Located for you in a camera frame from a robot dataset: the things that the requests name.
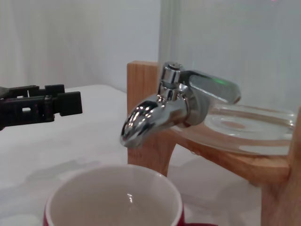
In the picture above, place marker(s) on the red ceramic cup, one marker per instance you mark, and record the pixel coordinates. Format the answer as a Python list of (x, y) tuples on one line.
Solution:
[(113, 200)]

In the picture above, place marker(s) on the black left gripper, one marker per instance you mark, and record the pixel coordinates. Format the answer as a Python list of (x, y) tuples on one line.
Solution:
[(3, 93)]

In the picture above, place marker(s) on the wooden jar stand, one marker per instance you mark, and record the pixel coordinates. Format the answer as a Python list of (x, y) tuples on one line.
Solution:
[(141, 77)]

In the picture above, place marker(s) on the chrome faucet tap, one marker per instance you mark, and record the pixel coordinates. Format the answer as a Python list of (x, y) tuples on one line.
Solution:
[(150, 115)]

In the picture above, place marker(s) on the clear glass water jar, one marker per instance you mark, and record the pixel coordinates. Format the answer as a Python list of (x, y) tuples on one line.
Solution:
[(230, 47)]

